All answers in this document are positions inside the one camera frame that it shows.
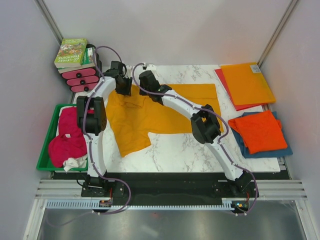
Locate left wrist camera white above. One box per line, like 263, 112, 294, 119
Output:
124, 65, 133, 78

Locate white slotted cable duct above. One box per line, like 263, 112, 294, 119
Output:
46, 199, 250, 211

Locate right aluminium corner post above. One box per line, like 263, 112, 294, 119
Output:
257, 0, 300, 68

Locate aluminium corner post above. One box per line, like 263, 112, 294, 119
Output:
34, 0, 63, 44
257, 0, 300, 68

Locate green plastic tray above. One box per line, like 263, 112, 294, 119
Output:
36, 104, 88, 172

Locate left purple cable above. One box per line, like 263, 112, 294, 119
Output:
45, 45, 134, 228

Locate pink and black drawer unit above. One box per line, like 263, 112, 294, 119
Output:
60, 44, 100, 93

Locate yellow t shirt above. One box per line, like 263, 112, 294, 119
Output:
105, 84, 221, 158

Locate red plastic folder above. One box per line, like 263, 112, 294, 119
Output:
214, 68, 262, 111

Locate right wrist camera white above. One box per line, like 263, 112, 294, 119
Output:
142, 62, 157, 75

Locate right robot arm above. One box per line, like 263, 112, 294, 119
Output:
138, 70, 253, 197

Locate orange plastic folder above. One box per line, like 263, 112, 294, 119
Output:
221, 62, 276, 105

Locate magenta t shirt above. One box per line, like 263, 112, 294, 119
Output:
48, 106, 88, 169

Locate purple cable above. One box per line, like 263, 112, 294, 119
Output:
45, 45, 134, 228
131, 62, 259, 217

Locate left aluminium corner post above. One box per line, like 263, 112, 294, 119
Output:
34, 0, 63, 44

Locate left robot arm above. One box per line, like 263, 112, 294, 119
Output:
76, 61, 133, 178

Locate folded orange t shirt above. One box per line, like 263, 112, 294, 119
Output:
228, 110, 288, 154

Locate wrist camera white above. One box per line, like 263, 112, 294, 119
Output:
142, 62, 157, 75
124, 65, 133, 78

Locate white t shirt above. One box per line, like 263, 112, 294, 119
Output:
63, 155, 87, 172

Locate green illustrated book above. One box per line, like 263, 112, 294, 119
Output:
54, 38, 87, 69

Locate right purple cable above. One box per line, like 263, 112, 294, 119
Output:
131, 62, 259, 217

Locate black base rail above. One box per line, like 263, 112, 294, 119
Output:
52, 171, 292, 207

